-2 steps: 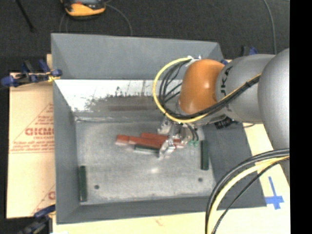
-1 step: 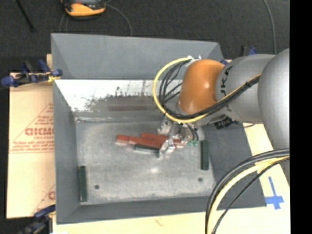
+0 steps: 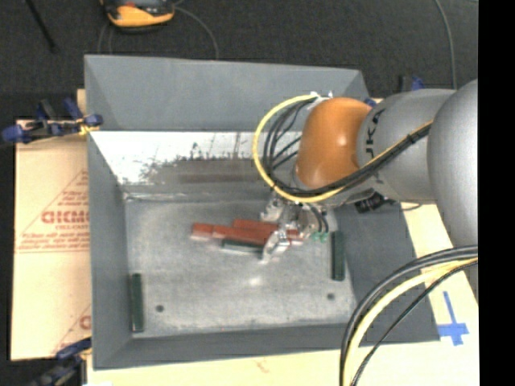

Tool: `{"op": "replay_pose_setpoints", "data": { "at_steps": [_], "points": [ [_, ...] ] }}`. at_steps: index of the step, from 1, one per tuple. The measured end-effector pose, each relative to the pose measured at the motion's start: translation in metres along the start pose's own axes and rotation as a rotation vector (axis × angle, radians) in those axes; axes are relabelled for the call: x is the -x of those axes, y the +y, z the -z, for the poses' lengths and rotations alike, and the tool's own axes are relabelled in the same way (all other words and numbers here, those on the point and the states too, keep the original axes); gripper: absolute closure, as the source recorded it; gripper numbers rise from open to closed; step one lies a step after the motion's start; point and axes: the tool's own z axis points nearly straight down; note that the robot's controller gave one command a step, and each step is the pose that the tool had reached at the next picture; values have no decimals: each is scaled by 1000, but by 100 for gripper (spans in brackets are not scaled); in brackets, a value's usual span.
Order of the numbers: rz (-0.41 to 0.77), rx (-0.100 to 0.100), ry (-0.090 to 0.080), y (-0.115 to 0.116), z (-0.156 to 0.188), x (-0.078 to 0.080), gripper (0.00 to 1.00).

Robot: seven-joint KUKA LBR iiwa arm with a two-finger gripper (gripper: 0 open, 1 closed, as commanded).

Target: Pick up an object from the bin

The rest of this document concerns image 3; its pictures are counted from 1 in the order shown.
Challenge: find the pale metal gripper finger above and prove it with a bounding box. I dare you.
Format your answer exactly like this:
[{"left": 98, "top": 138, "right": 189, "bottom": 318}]
[
  {"left": 266, "top": 230, "right": 292, "bottom": 250},
  {"left": 258, "top": 245, "right": 287, "bottom": 263}
]

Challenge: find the dark green flat block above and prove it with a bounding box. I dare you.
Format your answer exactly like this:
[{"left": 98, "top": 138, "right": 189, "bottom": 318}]
[
  {"left": 128, "top": 272, "right": 146, "bottom": 334},
  {"left": 220, "top": 238, "right": 265, "bottom": 256},
  {"left": 330, "top": 231, "right": 348, "bottom": 282}
]

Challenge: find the red-brown flat block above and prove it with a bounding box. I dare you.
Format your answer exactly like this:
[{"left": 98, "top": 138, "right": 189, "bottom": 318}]
[
  {"left": 190, "top": 222, "right": 226, "bottom": 243},
  {"left": 232, "top": 218, "right": 305, "bottom": 247},
  {"left": 212, "top": 224, "right": 276, "bottom": 246}
]

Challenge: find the grey metal bin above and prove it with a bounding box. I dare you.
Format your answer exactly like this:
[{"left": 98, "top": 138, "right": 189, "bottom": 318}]
[{"left": 83, "top": 54, "right": 440, "bottom": 370}]

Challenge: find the brown cardboard board, red print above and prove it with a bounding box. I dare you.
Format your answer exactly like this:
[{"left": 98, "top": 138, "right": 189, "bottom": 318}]
[{"left": 9, "top": 119, "right": 93, "bottom": 362}]

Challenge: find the black cylinder on white bracket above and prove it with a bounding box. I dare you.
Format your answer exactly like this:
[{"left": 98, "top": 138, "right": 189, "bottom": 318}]
[{"left": 353, "top": 193, "right": 395, "bottom": 216}]

